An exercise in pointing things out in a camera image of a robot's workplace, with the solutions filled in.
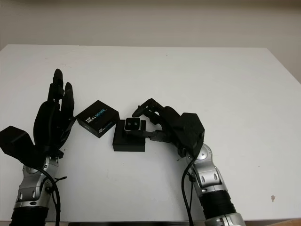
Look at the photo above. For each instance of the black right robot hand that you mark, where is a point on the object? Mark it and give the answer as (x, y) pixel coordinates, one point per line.
(169, 120)

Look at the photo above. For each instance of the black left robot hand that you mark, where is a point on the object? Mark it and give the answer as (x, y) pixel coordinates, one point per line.
(50, 120)

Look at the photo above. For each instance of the small silver depth camera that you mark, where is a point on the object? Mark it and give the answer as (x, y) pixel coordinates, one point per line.
(132, 123)

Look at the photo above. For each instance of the black RealSense box lid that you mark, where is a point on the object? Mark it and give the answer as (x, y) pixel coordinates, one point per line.
(96, 117)

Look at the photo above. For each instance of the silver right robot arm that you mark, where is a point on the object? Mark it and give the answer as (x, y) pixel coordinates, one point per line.
(211, 179)

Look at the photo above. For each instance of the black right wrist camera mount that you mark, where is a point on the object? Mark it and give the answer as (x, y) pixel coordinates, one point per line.
(191, 129)

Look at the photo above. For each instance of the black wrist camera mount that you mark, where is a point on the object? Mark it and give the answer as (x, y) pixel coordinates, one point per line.
(191, 129)
(16, 143)

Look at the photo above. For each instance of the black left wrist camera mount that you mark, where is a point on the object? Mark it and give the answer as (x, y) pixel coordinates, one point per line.
(16, 143)

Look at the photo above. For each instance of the black camera box base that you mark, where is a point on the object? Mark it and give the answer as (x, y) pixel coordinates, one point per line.
(129, 146)

